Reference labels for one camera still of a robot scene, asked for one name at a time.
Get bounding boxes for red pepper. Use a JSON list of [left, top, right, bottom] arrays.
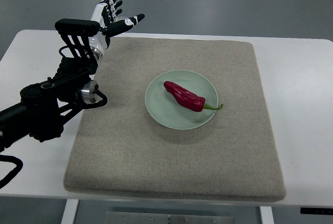
[[163, 81, 224, 112]]

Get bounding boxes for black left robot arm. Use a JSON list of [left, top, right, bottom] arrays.
[[1, 19, 108, 151]]

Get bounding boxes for light green plate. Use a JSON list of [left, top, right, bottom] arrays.
[[145, 70, 219, 130]]

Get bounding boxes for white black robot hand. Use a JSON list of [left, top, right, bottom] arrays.
[[89, 0, 145, 61]]

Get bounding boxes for white table right leg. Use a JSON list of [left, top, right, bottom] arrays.
[[259, 206, 274, 224]]

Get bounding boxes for black table control panel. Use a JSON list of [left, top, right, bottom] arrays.
[[300, 207, 333, 215]]

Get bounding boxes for black braided cable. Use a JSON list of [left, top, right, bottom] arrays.
[[0, 154, 23, 190]]

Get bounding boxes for white table leg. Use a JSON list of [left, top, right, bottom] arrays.
[[61, 199, 79, 224], [259, 206, 274, 224]]

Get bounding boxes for beige fabric mat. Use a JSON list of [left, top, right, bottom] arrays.
[[63, 37, 286, 202]]

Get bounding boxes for white table left leg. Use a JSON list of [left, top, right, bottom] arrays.
[[61, 199, 79, 224]]

